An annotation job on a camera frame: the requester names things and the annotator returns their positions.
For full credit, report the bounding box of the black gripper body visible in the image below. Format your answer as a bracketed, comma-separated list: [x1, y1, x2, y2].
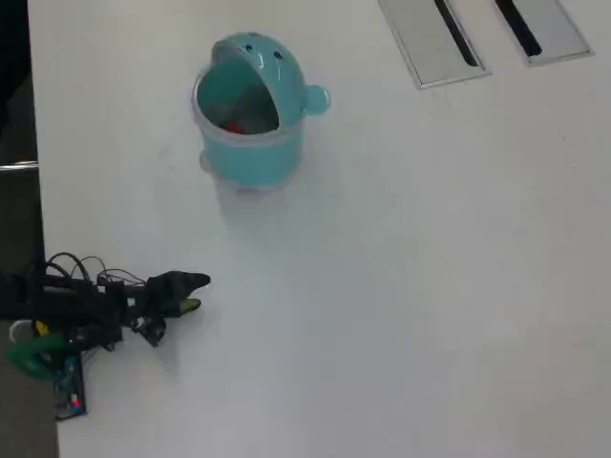
[126, 274, 180, 330]

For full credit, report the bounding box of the teal whale-shaped bin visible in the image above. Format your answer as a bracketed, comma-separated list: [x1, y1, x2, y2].
[190, 31, 332, 197]

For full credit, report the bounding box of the blue controller circuit board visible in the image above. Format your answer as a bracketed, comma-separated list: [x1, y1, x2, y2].
[52, 355, 90, 421]

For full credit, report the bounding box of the green base clamp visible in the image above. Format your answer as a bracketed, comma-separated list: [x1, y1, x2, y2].
[5, 333, 80, 381]

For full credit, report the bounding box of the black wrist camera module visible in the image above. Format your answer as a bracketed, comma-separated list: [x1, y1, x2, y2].
[131, 317, 168, 348]

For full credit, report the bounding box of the thin black wire bundle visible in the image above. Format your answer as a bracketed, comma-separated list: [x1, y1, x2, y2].
[96, 268, 148, 290]

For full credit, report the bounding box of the thick black camera cable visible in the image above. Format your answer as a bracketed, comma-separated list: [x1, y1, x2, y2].
[44, 251, 106, 287]

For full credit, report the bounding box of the white cable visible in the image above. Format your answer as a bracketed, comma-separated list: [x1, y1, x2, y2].
[9, 320, 34, 344]

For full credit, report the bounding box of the grey metal table cable hatch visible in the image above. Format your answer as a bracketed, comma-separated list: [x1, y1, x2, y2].
[378, 0, 493, 91]
[494, 0, 596, 67]

